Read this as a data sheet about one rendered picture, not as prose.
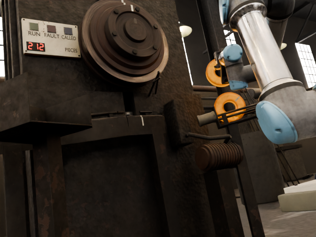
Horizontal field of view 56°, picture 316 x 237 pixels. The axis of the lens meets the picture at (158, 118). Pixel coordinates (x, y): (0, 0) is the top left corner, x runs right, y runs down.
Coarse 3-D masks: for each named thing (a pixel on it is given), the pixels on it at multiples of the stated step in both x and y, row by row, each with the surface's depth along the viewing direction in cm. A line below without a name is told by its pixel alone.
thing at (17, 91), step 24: (0, 96) 81; (24, 96) 77; (0, 120) 79; (24, 120) 76; (48, 120) 107; (72, 120) 102; (48, 144) 88; (48, 168) 86; (48, 192) 85; (48, 216) 83
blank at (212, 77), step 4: (212, 60) 157; (208, 64) 156; (212, 64) 156; (208, 68) 156; (212, 68) 155; (208, 72) 155; (212, 72) 155; (208, 76) 154; (212, 76) 154; (216, 76) 154; (208, 80) 156; (212, 80) 154; (216, 80) 153; (220, 80) 153; (212, 84) 156; (216, 84) 153; (220, 84) 153; (224, 84) 153; (228, 84) 154
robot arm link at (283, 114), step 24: (240, 0) 87; (264, 0) 88; (240, 24) 87; (264, 24) 84; (264, 48) 80; (264, 72) 78; (288, 72) 77; (264, 96) 75; (288, 96) 71; (312, 96) 71; (264, 120) 75; (288, 120) 69; (312, 120) 69
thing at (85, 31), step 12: (108, 0) 149; (120, 0) 153; (84, 24) 138; (84, 36) 136; (84, 48) 139; (96, 60) 135; (108, 72) 137; (120, 72) 140; (156, 72) 151; (132, 84) 147
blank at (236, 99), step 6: (222, 96) 151; (228, 96) 150; (234, 96) 150; (240, 96) 150; (216, 102) 150; (222, 102) 150; (234, 102) 150; (240, 102) 149; (216, 108) 150; (222, 108) 149; (228, 114) 148; (240, 114) 148; (222, 120) 149; (228, 120) 148; (234, 120) 147
